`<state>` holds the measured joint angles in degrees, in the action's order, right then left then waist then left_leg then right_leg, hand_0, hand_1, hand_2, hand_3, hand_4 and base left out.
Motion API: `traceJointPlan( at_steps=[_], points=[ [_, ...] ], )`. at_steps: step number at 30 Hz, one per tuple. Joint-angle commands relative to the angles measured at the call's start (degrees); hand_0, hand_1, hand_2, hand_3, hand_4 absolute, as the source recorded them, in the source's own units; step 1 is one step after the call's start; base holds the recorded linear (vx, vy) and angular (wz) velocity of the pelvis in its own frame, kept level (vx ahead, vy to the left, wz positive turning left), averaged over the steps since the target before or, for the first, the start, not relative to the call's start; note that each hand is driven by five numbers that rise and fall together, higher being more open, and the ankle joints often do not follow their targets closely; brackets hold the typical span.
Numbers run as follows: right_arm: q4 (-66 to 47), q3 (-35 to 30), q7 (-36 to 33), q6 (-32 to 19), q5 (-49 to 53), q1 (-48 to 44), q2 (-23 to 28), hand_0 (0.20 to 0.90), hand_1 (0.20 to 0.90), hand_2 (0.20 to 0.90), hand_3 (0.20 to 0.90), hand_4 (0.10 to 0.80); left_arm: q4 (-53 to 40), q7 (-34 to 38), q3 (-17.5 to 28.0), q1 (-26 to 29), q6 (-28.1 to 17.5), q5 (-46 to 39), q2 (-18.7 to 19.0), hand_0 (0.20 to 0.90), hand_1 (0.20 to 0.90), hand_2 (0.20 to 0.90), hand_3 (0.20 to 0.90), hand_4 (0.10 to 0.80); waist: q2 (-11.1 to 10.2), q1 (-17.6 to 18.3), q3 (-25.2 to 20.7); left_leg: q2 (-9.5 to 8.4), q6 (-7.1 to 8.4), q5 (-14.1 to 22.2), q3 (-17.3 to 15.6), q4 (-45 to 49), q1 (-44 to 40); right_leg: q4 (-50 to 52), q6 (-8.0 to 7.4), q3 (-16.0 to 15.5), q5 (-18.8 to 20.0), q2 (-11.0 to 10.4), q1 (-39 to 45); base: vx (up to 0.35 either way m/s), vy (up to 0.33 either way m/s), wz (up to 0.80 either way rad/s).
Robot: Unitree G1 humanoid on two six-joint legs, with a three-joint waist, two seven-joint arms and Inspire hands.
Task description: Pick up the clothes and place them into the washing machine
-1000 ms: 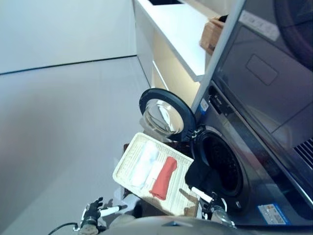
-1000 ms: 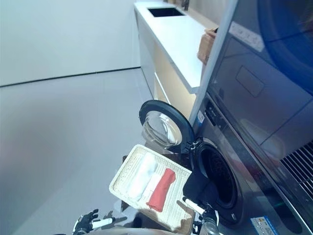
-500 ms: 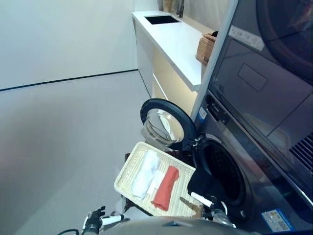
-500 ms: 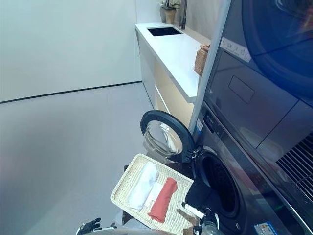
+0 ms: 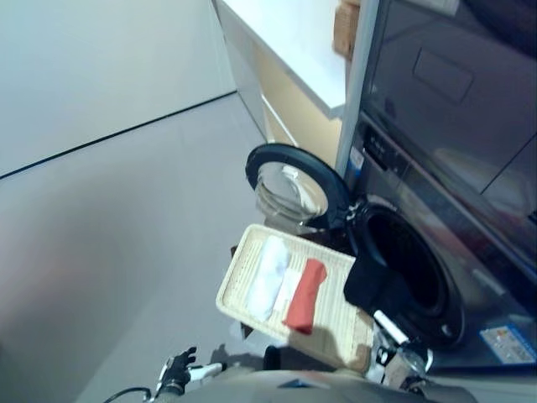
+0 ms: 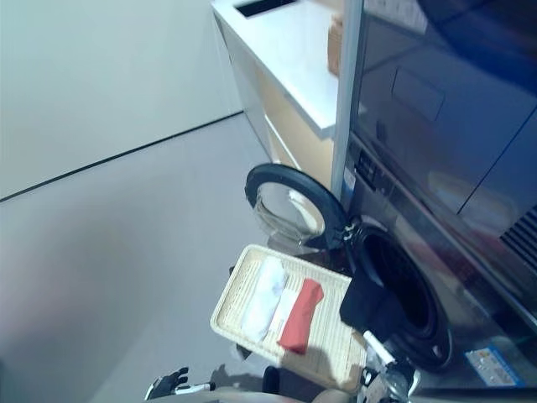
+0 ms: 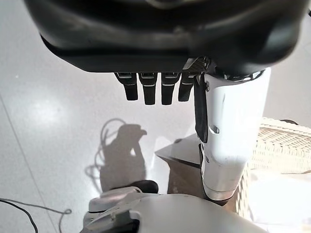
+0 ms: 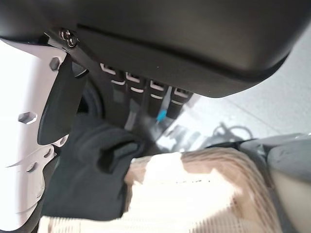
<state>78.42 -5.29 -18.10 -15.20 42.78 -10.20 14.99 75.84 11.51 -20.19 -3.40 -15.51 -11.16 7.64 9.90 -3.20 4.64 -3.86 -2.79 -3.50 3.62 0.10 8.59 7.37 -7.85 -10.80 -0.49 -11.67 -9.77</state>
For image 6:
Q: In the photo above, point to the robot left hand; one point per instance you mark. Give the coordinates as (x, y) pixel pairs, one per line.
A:
(168, 384)

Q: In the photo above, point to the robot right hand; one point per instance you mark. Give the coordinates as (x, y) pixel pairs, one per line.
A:
(379, 352)

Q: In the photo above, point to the black mesh cloth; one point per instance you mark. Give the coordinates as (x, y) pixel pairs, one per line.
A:
(365, 302)

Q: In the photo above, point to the grey front-load washing machine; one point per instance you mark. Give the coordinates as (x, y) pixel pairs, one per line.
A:
(444, 252)

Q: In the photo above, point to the round glass washing machine door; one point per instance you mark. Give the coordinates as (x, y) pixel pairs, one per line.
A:
(331, 205)

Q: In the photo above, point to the cream wicker basket tray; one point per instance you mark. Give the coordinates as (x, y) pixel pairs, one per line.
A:
(331, 357)

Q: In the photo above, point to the red folded cloth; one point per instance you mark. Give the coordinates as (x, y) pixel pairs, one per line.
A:
(300, 319)

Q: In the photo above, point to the small flat white cloth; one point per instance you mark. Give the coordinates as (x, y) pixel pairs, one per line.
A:
(287, 310)

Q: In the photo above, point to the white rolled cloth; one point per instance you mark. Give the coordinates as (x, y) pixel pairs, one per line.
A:
(264, 302)

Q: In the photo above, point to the dark stacked dryer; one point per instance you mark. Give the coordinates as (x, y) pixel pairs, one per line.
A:
(428, 105)

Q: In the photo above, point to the white vertical cabinet panel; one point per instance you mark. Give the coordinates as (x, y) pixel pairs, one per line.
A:
(346, 84)

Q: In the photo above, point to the small brown woven basket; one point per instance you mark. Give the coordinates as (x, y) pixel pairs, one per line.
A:
(335, 46)

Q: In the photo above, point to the white counter cabinet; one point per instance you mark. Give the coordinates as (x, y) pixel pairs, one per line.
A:
(293, 54)

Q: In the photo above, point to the black sink basin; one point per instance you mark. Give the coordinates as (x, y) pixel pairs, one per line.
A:
(262, 6)

